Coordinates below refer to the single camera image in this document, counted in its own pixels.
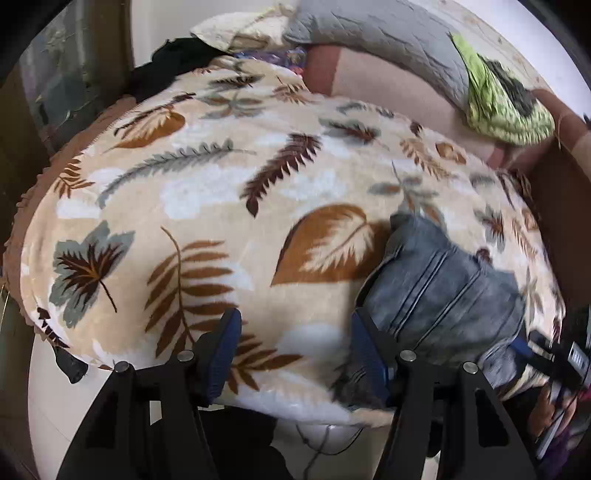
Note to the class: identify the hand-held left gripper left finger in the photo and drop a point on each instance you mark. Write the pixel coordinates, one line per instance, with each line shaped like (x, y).
(226, 350)

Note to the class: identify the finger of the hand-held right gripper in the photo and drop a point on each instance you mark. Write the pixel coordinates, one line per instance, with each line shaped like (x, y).
(545, 357)

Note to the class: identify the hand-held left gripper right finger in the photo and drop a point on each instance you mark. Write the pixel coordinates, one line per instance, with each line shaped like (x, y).
(369, 355)

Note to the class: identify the grey denim pants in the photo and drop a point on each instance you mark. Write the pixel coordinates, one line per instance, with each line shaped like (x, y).
(438, 295)

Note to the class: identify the person's right hand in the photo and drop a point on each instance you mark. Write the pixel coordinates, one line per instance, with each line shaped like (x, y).
(547, 415)

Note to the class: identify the dark cloth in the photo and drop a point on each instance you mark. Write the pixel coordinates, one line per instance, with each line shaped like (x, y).
(249, 447)

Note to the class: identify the black cloth tab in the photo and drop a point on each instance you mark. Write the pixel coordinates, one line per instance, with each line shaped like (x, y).
(69, 367)

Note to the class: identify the beige leaf print blanket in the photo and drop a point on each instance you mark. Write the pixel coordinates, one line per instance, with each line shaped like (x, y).
(231, 184)

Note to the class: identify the green knitted cloth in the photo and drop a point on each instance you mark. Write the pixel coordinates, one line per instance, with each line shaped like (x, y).
(489, 106)

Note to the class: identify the pink and brown bed sheet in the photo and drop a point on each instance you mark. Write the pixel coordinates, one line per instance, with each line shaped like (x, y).
(392, 83)

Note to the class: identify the black cloth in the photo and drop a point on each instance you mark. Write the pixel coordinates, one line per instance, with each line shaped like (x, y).
(161, 69)

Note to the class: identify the colourful printed cloth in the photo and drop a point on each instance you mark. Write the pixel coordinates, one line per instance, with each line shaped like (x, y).
(286, 57)

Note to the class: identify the cream pillow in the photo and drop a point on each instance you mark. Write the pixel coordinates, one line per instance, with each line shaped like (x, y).
(231, 30)

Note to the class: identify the grey quilted blanket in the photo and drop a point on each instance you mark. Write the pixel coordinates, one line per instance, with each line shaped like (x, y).
(369, 32)

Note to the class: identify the wooden wardrobe with mirrored doors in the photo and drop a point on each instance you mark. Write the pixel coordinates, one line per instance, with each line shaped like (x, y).
(60, 69)

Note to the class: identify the dark wooden bed frame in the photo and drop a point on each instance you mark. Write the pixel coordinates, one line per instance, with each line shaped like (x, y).
(563, 221)

